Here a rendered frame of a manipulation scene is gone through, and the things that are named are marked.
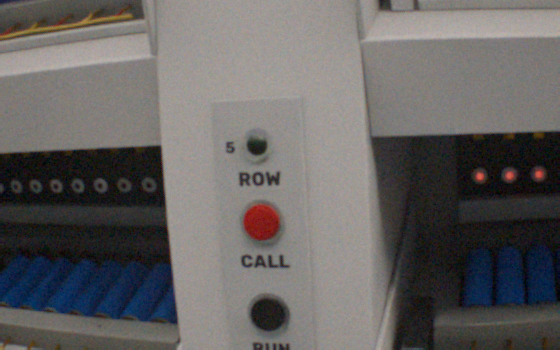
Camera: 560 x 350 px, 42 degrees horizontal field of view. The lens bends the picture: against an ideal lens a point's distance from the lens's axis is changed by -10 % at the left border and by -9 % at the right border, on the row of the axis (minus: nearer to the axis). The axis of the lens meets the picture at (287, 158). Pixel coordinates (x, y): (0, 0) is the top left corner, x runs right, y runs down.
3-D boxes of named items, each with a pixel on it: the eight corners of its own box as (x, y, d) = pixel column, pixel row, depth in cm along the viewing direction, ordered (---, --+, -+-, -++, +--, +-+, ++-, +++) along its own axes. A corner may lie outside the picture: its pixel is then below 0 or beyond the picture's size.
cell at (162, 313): (208, 286, 52) (177, 342, 46) (183, 285, 52) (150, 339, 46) (203, 263, 51) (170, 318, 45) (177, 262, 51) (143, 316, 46)
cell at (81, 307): (127, 282, 53) (92, 333, 47) (105, 281, 54) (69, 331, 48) (121, 260, 53) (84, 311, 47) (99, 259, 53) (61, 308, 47)
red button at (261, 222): (278, 241, 35) (276, 205, 34) (243, 241, 35) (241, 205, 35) (284, 236, 35) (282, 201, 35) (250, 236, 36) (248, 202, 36)
